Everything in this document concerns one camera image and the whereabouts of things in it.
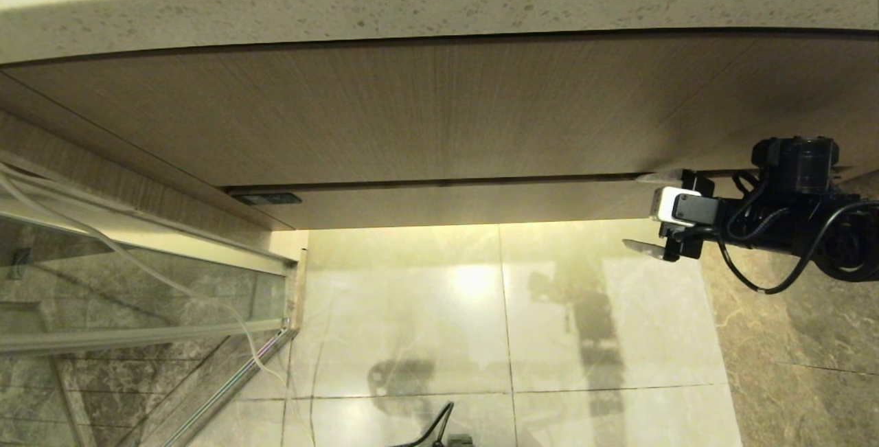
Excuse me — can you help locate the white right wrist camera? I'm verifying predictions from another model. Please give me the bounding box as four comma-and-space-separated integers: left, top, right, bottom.
650, 187, 720, 227

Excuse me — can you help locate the aluminium shower track rail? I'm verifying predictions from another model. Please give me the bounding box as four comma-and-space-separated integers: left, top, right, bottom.
0, 155, 308, 276

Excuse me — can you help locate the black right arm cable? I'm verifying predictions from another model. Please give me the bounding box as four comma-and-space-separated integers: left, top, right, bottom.
717, 200, 879, 295

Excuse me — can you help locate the chrome floor rail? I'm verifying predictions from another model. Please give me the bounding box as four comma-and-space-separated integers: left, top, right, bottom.
161, 328, 299, 447

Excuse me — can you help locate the black cable near base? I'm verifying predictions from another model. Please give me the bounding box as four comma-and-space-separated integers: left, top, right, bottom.
391, 402, 454, 447

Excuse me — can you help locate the aluminium glass door bar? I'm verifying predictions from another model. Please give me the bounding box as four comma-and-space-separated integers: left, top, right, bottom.
0, 319, 288, 355

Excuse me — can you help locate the thin white cable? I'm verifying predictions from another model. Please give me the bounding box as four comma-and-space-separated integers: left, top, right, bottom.
0, 167, 289, 389

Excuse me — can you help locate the light wooden vanity cabinet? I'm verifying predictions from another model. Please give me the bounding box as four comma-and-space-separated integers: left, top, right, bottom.
0, 28, 879, 231

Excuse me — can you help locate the light wooden vanity drawer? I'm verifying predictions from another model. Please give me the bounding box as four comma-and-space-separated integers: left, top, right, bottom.
225, 170, 854, 231

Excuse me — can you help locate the clear glass shower panel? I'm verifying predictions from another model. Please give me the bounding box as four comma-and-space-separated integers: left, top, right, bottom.
0, 217, 297, 447

